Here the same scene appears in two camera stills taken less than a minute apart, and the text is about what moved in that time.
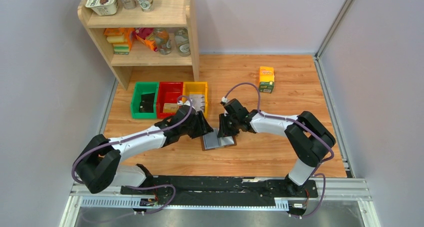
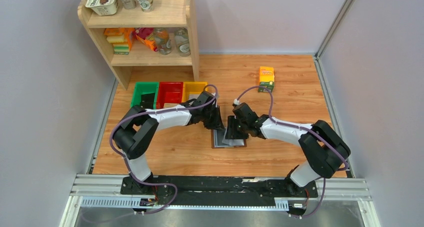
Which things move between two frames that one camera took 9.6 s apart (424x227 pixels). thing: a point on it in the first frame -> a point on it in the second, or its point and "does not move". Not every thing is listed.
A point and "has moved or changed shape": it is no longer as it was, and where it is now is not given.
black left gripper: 203,127 -> 217,124
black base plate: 198,191 does not move
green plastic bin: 142,88 does not move
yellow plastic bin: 196,88 does not move
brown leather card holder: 211,141 has moved or changed shape
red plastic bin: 167,94 does not move
